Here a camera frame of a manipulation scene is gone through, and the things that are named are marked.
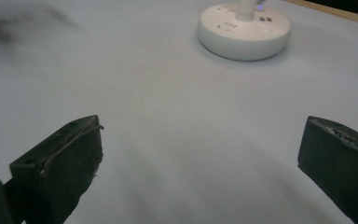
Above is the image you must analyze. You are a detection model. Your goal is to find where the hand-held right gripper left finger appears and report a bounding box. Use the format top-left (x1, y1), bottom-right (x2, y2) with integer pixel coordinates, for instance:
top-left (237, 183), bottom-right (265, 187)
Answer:
top-left (8, 114), bottom-right (104, 224)

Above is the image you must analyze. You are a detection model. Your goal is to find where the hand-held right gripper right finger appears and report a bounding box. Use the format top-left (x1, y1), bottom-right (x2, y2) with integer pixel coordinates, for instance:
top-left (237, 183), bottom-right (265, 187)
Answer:
top-left (297, 115), bottom-right (358, 224)

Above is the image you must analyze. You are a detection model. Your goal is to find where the white round power hub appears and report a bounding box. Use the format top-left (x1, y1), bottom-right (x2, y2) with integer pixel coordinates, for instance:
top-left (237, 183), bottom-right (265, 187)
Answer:
top-left (197, 0), bottom-right (293, 62)

